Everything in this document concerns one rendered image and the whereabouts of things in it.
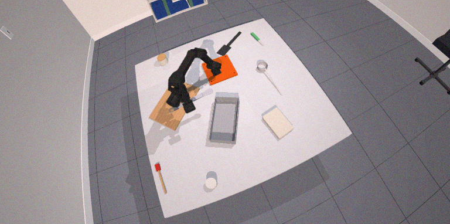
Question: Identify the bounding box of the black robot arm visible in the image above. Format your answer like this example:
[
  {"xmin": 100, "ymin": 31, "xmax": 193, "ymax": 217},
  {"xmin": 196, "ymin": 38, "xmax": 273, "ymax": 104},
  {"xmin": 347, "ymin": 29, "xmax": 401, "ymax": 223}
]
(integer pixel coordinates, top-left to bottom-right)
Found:
[{"xmin": 166, "ymin": 47, "xmax": 221, "ymax": 108}]

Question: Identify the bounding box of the black spatula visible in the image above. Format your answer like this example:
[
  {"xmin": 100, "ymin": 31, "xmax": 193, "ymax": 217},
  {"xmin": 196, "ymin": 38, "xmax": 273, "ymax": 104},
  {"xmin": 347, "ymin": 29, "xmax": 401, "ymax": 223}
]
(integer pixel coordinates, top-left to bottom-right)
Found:
[{"xmin": 217, "ymin": 32, "xmax": 242, "ymax": 56}]

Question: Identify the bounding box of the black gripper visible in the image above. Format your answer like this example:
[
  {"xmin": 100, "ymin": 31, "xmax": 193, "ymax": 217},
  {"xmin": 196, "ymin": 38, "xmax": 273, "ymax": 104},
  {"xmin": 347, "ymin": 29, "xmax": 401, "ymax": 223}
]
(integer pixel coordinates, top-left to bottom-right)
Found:
[{"xmin": 180, "ymin": 91, "xmax": 196, "ymax": 114}]

